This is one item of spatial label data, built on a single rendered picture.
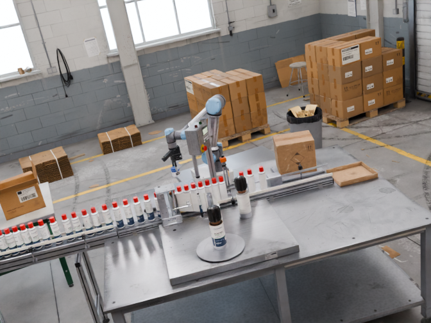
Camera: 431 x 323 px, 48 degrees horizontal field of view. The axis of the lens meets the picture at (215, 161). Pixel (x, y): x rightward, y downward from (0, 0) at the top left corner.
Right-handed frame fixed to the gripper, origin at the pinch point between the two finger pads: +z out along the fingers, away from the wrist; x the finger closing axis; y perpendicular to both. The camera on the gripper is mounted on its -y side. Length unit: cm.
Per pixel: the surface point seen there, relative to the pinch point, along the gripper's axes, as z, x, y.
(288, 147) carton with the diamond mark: -9, -47, 82
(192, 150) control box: -32, -52, 3
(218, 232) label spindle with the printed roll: -2, -118, -9
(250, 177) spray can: -3, -64, 39
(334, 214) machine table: 17, -116, 74
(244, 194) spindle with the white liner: -6, -91, 22
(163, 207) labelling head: -3, -65, -28
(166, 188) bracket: -14, -61, -23
